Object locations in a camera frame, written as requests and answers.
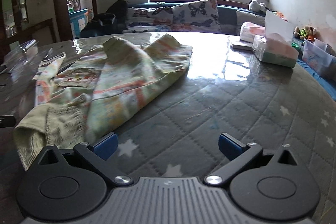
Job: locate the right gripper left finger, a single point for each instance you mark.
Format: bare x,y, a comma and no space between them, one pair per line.
98,158

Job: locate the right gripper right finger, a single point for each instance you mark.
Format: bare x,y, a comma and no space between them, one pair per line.
240,155

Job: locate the green patterned child's cardigan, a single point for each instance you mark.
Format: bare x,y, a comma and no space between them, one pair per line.
99,92

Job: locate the black clothes pile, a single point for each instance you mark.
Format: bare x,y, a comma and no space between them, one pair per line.
113,21

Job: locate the quilted grey star tablecloth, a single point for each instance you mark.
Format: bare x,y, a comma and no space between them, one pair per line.
170,146

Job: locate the flat book under tissues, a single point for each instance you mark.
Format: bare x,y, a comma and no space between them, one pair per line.
241,45

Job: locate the tissue pack with paper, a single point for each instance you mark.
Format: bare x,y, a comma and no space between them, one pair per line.
275,45

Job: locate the clear plastic clamshell container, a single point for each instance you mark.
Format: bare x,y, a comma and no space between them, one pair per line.
20,55

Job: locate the pink tissue pack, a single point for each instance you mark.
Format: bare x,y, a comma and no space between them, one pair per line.
249,30

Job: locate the clear plastic storage box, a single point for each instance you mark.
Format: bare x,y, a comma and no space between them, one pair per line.
319,60

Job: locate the blue white cabinet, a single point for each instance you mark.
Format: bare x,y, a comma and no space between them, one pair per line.
78,20

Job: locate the grey plain cushion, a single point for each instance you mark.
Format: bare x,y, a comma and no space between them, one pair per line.
242,17

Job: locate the small plush toys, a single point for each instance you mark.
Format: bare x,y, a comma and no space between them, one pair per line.
309,33

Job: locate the blue sofa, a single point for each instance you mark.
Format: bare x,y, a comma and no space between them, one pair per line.
227,15

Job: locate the butterfly print cushion upright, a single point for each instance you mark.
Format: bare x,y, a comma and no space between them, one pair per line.
198,16

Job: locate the butterfly print cushion lying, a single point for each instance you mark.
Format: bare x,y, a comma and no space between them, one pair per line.
149,20

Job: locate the white plush toy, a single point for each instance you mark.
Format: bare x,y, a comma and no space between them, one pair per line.
257,7

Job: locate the dark wooden glass cabinet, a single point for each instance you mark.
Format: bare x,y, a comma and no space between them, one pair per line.
14,18

